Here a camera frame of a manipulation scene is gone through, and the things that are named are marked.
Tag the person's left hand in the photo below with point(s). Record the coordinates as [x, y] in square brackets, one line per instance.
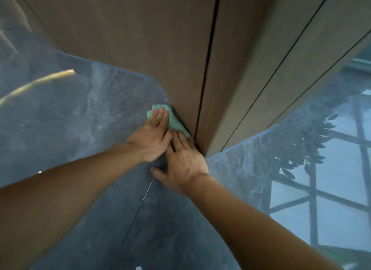
[152, 136]

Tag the light wooden cabinet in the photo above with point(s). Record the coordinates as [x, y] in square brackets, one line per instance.
[203, 61]

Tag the person's left forearm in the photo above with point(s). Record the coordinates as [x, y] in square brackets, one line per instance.
[63, 197]

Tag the teal cleaning cloth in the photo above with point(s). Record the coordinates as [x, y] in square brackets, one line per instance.
[174, 120]

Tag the person's right forearm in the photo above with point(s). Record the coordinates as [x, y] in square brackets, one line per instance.
[261, 229]

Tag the person's right hand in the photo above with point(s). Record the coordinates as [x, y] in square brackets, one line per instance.
[182, 165]

